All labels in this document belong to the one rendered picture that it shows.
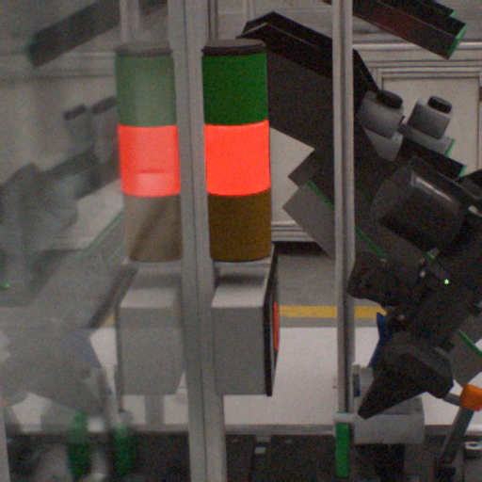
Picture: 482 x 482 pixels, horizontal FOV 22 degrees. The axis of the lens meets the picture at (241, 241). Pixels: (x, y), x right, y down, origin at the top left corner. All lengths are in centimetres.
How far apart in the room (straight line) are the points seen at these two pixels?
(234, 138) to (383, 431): 38
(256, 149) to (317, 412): 79
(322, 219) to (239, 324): 48
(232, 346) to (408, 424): 31
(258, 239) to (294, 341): 99
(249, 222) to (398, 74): 420
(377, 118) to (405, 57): 372
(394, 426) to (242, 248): 32
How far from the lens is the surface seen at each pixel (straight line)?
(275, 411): 164
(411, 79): 510
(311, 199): 134
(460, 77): 510
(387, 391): 112
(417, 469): 120
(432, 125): 150
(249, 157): 88
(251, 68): 87
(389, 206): 107
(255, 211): 89
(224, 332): 88
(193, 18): 88
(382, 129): 136
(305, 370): 177
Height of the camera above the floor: 152
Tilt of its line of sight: 16 degrees down
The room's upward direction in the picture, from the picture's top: 2 degrees counter-clockwise
